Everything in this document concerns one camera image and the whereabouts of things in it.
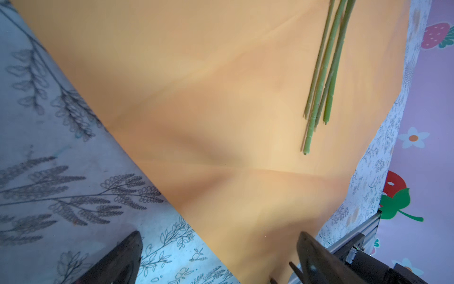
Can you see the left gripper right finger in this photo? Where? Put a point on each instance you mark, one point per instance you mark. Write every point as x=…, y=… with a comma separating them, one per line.
x=319, y=266

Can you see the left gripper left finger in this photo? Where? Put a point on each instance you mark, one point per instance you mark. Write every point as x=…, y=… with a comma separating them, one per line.
x=119, y=266

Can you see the blue fake rose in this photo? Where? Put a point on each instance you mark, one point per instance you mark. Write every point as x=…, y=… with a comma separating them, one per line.
x=308, y=106

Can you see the pink fake rose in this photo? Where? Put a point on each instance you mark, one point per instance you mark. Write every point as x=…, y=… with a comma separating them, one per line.
x=331, y=81
x=330, y=63

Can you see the orange wrapping paper sheet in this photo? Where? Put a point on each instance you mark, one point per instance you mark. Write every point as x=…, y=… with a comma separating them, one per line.
x=207, y=98

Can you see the white fake rose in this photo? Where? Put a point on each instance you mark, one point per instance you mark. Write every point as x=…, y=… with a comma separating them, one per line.
x=305, y=148

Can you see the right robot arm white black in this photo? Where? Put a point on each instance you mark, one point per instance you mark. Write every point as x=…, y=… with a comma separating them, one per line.
x=373, y=271

